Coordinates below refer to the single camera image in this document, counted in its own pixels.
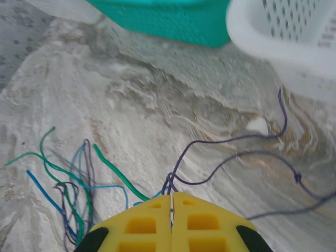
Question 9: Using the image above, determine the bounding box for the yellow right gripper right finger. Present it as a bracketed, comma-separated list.
[171, 191, 274, 252]

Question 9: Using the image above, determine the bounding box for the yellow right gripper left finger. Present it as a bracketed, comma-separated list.
[74, 194, 173, 252]

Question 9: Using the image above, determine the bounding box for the light blue cable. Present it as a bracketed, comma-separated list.
[70, 143, 131, 211]

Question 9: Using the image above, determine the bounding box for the green cable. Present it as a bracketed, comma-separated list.
[39, 126, 86, 246]
[4, 152, 94, 232]
[93, 143, 152, 202]

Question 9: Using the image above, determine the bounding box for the long knotted dark purple cable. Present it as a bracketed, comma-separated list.
[161, 88, 336, 221]

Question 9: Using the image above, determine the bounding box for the white perforated plastic basket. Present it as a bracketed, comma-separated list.
[225, 0, 336, 102]

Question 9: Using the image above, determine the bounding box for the teal perforated plastic basket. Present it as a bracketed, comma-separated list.
[85, 0, 232, 49]

